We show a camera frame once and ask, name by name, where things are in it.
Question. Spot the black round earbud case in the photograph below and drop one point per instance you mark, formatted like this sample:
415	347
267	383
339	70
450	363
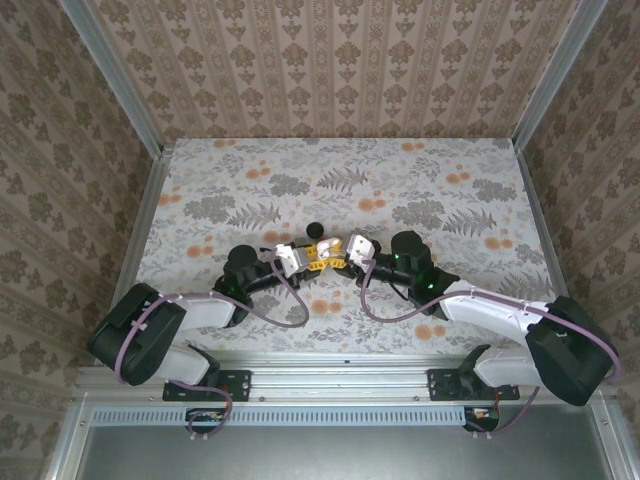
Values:
315	229

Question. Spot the aluminium table side rail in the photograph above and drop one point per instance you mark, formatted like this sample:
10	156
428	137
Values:
545	225
145	215

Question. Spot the grey metal sheet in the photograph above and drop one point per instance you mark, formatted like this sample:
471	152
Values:
325	455

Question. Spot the aluminium mounting rail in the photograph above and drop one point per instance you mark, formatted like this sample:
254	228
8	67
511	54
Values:
340	380

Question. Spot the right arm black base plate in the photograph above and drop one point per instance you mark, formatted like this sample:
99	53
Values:
440	385

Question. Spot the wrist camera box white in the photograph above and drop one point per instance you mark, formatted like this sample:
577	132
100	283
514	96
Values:
361	247
292	260

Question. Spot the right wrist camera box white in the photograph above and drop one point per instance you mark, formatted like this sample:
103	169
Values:
361	247

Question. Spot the white earbud charging case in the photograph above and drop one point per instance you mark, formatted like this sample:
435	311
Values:
329	247

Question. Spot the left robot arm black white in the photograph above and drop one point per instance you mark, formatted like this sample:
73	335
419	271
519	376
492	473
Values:
140	335

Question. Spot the black connector board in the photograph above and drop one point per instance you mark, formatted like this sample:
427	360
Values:
205	417
482	417

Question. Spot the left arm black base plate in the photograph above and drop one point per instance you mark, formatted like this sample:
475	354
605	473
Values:
240	385

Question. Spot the aluminium frame post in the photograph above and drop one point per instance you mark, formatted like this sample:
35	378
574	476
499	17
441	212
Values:
555	75
110	75

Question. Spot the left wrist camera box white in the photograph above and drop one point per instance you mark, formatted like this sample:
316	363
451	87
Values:
292	260

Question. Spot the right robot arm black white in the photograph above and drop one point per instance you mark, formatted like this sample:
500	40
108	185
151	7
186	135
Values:
565	360

